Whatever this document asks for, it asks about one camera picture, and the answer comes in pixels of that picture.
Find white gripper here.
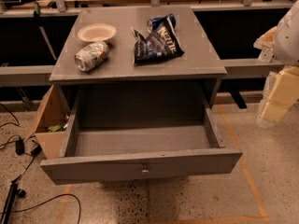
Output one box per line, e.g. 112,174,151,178
253,27,299,123

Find silver green 7up can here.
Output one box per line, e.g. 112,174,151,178
75,41,109,72

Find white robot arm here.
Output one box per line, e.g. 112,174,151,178
253,1,299,127

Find brass drawer knob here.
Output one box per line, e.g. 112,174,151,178
141,164,150,175

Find open grey top drawer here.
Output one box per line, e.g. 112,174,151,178
41,89,242,184

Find blue kettle chip bag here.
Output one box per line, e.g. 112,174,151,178
133,21,184,63

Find grey cabinet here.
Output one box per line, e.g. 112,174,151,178
50,7,226,105

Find white paper bowl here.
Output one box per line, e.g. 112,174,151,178
78,23,116,42

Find brown cardboard box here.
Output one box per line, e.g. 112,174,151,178
24,85,70,159

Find black power adapter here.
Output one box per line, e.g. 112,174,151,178
15,139,24,156

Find black stand base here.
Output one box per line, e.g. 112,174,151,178
0,182,26,224

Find black floor cable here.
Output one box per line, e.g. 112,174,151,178
0,193,82,224

